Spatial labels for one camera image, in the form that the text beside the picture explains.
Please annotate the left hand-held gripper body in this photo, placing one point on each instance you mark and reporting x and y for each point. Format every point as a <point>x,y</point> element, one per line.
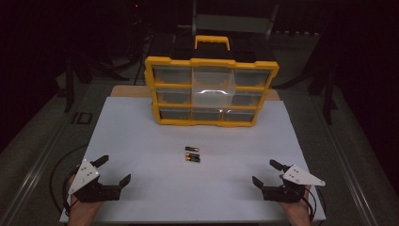
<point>84,175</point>

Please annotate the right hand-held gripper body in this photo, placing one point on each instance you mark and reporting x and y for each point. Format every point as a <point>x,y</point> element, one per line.
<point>301,177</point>

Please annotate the clear plastic drawer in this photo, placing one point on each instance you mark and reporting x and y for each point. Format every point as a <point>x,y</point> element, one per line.
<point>213,84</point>

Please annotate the yellow black drawer organizer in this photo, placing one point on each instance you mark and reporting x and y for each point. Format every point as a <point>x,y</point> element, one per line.
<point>213,62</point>

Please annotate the person's right hand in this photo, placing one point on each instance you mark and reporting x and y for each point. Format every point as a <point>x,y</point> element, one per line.
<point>299,215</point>

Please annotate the person's left hand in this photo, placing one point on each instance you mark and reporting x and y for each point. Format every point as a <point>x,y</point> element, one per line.
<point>81,213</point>

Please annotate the white board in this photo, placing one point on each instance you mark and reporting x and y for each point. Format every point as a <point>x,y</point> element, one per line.
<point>156,188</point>

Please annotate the black tripod stand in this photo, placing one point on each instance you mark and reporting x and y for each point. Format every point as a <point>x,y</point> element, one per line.
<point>327,100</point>
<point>69,88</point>

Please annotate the grey metal stand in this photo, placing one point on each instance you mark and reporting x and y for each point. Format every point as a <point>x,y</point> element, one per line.
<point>232,22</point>

